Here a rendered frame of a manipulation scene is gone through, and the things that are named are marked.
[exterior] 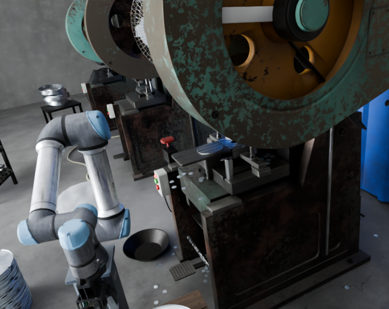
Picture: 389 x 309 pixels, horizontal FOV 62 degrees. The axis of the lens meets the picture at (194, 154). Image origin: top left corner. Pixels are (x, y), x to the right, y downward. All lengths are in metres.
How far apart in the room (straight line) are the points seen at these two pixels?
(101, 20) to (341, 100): 1.88
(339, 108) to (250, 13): 0.47
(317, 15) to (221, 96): 0.34
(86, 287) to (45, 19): 7.18
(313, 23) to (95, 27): 1.88
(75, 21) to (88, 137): 3.19
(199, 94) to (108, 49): 1.79
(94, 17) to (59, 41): 5.29
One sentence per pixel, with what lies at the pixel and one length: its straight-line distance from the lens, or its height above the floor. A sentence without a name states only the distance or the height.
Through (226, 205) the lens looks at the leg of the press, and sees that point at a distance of 1.34.
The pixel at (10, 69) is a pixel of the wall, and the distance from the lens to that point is 7.94.
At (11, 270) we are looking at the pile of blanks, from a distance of 2.02.
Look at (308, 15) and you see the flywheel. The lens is 0.99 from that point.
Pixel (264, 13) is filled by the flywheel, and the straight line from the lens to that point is 1.00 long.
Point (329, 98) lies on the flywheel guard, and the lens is 1.18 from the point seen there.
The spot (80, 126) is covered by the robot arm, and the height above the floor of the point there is 1.06.
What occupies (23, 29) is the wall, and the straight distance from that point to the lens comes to 7.88.
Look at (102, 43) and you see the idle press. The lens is 2.62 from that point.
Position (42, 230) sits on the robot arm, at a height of 0.87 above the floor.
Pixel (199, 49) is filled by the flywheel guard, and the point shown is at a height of 1.28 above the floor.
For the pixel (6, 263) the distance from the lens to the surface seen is 2.05.
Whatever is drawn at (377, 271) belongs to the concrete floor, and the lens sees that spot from 2.05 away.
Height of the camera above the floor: 1.38
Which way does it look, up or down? 24 degrees down
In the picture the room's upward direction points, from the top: 9 degrees counter-clockwise
